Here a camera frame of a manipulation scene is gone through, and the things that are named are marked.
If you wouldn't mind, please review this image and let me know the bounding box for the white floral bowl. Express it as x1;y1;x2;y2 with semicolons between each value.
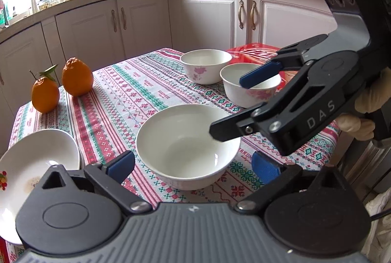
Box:
219;62;282;109
135;104;241;191
180;49;233;85

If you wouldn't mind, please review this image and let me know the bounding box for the white stained plate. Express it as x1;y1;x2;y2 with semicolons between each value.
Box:
1;129;82;245

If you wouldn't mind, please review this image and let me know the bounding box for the right gloved hand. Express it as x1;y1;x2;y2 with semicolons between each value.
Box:
335;68;390;141

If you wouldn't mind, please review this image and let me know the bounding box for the red printed box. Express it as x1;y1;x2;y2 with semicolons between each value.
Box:
225;42;294;80

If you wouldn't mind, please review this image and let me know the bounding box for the patterned tablecloth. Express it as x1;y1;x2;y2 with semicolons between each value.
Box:
5;47;342;263

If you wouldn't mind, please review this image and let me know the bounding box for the bumpy orange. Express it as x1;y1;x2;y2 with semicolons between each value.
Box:
62;57;93;97

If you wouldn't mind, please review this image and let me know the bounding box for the orange with leaf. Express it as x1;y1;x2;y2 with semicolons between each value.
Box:
30;64;60;114

